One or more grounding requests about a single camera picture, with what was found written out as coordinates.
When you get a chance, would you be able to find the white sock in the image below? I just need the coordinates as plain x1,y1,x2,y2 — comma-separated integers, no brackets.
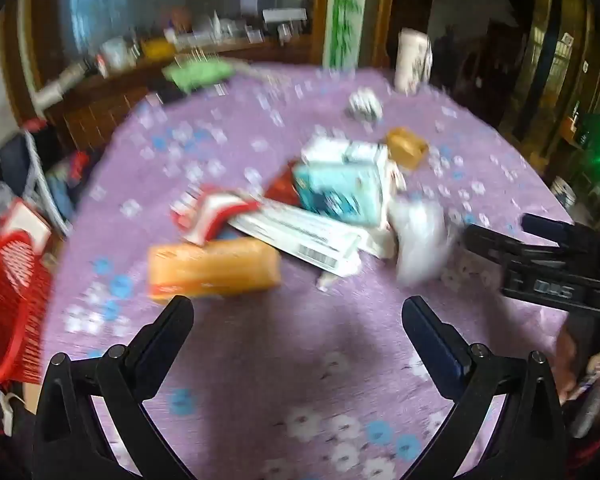
348,88,384,122

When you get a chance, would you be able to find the red white cigarette box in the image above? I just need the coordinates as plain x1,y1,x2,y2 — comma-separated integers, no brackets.
170,186,261,246

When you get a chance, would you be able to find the wooden brick pattern counter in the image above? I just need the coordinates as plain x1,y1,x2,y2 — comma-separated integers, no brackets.
45,35,322,150

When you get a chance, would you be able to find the white plastic bag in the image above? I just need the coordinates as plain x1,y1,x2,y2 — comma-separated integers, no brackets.
388,198,457,287

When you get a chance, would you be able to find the long white medicine box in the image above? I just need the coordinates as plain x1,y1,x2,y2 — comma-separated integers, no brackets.
228,200,363,278

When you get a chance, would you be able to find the right hand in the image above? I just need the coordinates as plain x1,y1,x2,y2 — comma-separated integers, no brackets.
552,324,600,405

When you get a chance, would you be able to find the dark red snack packet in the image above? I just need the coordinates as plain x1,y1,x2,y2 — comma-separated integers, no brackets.
264,159,300,207

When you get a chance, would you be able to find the white cartoon tumbler cup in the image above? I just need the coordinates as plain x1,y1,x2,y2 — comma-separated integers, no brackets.
394,28,432,96

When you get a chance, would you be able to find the red plastic mesh basket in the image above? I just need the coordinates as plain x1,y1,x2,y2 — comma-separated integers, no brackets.
0,231,52,384

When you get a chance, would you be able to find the red framed white board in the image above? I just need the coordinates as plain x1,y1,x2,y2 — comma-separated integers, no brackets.
0,198,52,256

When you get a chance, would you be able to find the orange carton box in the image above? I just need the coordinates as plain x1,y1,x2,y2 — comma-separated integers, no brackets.
147,237,282,304

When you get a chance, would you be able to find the green cloth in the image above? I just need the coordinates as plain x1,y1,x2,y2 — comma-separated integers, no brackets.
162,58,234,93

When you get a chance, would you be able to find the teal tissue pack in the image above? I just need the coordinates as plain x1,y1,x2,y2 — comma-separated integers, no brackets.
292,164,382,226

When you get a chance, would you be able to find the white green medicine box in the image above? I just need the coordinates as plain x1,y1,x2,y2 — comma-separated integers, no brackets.
301,136,388,168

